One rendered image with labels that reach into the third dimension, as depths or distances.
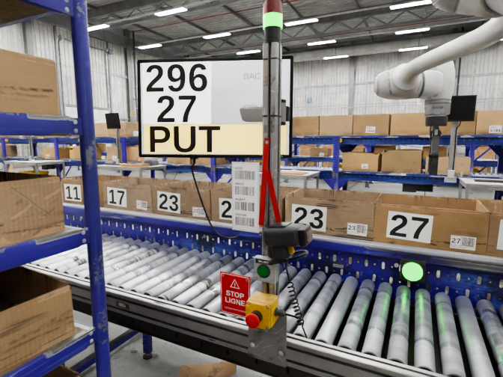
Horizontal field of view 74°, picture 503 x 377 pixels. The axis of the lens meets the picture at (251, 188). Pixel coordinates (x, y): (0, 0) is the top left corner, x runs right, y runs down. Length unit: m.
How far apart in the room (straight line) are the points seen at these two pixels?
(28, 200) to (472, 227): 1.36
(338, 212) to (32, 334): 1.15
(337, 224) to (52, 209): 1.12
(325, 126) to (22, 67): 5.68
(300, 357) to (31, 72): 0.91
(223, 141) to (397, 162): 4.83
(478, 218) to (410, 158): 4.27
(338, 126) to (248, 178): 5.20
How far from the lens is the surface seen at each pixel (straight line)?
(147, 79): 1.13
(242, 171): 0.93
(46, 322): 0.72
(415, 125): 5.96
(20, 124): 0.62
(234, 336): 1.12
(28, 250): 0.64
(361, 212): 1.46
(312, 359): 1.04
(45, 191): 0.68
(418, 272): 1.43
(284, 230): 0.85
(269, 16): 0.94
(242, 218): 0.95
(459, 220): 1.46
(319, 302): 1.24
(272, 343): 1.05
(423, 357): 1.06
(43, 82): 0.68
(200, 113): 1.06
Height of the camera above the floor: 1.30
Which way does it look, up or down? 8 degrees down
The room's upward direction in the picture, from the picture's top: straight up
